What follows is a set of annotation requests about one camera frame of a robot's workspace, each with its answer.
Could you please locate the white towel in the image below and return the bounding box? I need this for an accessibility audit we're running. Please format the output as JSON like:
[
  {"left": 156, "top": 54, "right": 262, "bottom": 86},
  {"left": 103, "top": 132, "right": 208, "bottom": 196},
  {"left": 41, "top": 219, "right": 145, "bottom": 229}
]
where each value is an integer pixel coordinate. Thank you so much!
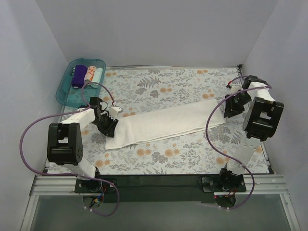
[{"left": 105, "top": 99, "right": 218, "bottom": 150}]

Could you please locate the purple towel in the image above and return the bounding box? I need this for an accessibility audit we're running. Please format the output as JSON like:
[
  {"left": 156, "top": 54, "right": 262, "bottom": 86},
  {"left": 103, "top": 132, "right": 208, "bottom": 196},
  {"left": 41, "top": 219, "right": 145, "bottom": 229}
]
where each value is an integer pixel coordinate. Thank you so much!
[{"left": 71, "top": 64, "right": 88, "bottom": 89}]

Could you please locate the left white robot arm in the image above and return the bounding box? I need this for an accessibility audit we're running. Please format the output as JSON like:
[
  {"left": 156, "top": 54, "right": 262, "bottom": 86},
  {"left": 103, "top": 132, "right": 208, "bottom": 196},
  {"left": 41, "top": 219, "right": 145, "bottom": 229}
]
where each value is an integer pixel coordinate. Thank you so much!
[{"left": 47, "top": 97, "right": 122, "bottom": 193}]

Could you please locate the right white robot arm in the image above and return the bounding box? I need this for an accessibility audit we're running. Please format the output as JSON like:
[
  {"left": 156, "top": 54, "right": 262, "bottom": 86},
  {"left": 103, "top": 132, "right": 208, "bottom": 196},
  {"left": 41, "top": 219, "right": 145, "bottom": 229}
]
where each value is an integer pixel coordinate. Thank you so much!
[{"left": 218, "top": 75, "right": 284, "bottom": 192}]

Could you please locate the mint rolled towel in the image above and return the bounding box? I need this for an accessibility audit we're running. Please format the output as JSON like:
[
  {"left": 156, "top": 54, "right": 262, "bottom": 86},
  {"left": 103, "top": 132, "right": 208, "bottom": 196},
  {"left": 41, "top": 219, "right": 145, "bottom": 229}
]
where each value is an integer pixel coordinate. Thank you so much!
[{"left": 90, "top": 67, "right": 103, "bottom": 89}]

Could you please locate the teal plastic tray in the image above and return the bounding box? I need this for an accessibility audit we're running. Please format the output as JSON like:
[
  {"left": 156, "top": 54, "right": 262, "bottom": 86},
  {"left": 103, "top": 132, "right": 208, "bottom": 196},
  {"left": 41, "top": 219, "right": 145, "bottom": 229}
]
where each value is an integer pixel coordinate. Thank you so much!
[{"left": 55, "top": 58, "right": 106, "bottom": 108}]

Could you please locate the orange patterned rolled towel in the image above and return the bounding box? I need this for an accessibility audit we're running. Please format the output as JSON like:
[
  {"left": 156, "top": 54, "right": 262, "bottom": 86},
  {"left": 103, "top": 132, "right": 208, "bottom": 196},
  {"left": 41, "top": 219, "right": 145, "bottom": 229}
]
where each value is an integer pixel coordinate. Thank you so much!
[{"left": 84, "top": 65, "right": 97, "bottom": 84}]

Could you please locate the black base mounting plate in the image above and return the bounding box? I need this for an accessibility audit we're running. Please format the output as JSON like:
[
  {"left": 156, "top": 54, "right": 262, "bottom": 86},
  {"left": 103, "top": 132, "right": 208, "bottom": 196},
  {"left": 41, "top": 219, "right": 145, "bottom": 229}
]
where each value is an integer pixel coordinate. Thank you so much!
[{"left": 74, "top": 174, "right": 246, "bottom": 204}]

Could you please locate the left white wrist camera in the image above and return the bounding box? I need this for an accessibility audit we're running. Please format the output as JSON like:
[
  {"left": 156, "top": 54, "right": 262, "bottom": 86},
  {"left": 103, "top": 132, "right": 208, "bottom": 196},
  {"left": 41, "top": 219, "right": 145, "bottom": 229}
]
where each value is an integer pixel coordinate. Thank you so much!
[{"left": 108, "top": 106, "right": 123, "bottom": 120}]

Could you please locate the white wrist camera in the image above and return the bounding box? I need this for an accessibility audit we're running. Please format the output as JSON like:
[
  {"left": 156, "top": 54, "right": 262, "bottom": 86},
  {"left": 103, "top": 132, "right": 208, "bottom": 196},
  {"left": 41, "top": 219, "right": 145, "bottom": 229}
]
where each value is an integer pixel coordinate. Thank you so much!
[
  {"left": 108, "top": 106, "right": 123, "bottom": 120},
  {"left": 226, "top": 82, "right": 243, "bottom": 94}
]

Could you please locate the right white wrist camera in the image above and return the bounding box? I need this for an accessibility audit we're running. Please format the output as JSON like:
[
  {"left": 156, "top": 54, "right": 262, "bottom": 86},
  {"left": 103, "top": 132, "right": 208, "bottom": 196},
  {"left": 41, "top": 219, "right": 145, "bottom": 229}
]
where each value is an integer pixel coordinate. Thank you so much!
[{"left": 226, "top": 82, "right": 243, "bottom": 94}]

